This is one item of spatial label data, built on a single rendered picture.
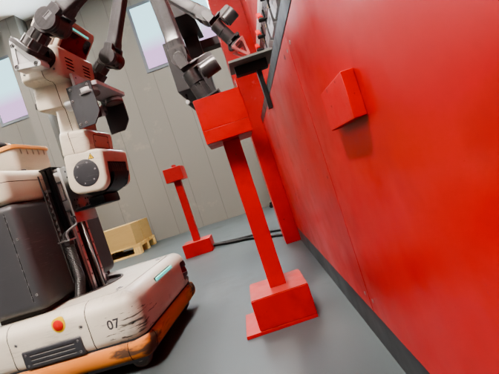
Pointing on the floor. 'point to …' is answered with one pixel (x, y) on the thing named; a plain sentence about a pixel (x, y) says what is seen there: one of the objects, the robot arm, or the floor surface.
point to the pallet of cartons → (129, 239)
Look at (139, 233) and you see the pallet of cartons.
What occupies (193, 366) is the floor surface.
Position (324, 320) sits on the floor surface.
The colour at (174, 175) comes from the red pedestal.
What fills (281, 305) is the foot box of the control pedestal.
